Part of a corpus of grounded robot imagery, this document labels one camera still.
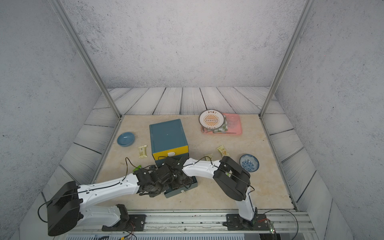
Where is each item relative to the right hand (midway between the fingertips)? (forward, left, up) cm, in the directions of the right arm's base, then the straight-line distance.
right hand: (176, 189), depth 83 cm
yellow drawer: (+12, +2, +18) cm, 22 cm away
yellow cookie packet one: (+23, +24, +1) cm, 34 cm away
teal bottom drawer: (-4, +1, +7) cm, 8 cm away
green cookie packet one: (-1, +12, +27) cm, 30 cm away
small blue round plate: (+33, +38, +1) cm, 51 cm away
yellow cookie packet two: (+25, -27, 0) cm, 37 cm away
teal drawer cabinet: (+19, +4, +20) cm, 28 cm away
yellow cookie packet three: (+21, -19, -1) cm, 29 cm away
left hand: (-2, +3, +2) cm, 4 cm away
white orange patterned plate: (+52, -22, +1) cm, 56 cm away
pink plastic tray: (+46, -37, 0) cm, 59 cm away
